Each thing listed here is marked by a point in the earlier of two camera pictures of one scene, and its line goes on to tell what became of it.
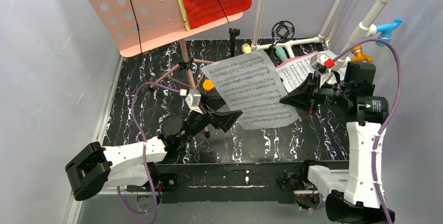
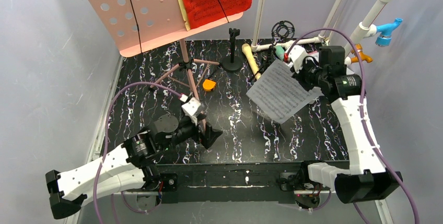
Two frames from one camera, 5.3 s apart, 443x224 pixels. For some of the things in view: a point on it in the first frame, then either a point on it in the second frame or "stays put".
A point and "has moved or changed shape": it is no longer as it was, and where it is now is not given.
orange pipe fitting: (357, 50) stays put
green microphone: (280, 52) stays put
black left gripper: (210, 116) → (201, 133)
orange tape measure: (207, 85) stays put
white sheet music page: (251, 84) has moved or changed shape
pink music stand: (140, 11) stays put
